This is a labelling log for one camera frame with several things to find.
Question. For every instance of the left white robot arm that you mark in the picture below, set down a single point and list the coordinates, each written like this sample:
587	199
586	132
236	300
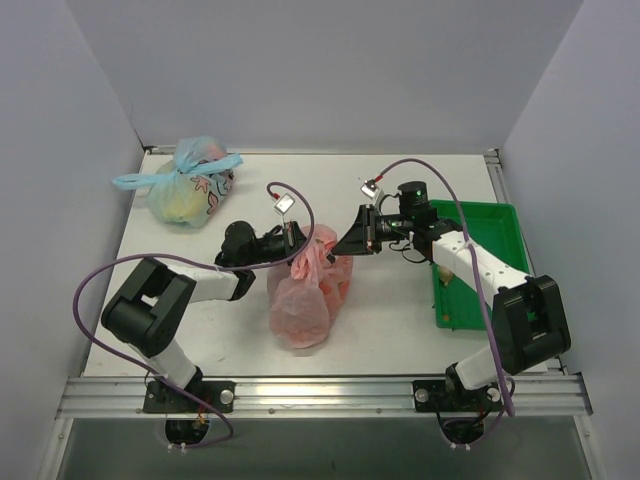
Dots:
147	310

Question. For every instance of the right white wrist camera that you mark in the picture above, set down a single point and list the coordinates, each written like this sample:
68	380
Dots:
372	192

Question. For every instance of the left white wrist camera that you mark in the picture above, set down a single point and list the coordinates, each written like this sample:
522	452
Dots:
282	204

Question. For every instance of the pink plastic bag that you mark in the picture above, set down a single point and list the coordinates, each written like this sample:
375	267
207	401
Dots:
305	297

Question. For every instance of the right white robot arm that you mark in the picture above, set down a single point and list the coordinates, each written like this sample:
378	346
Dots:
526	322

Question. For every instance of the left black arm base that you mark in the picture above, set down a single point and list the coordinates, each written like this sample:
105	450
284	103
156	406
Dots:
163	399

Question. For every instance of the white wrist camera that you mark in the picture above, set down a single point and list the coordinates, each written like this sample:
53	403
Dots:
372	192
282	204

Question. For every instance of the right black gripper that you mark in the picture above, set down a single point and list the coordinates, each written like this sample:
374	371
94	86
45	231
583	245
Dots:
373	230

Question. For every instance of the blue tied plastic bag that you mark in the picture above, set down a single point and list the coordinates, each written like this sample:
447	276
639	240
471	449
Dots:
188	189

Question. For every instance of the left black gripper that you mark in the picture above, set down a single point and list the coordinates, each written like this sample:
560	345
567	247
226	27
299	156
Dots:
294	238

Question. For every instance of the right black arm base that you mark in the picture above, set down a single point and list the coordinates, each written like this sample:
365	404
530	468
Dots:
437	394

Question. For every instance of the fake garlic bulb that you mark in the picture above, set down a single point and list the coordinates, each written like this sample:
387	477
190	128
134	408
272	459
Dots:
445	275

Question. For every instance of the aluminium front rail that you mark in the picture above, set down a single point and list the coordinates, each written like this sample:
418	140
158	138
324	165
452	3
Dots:
542	395

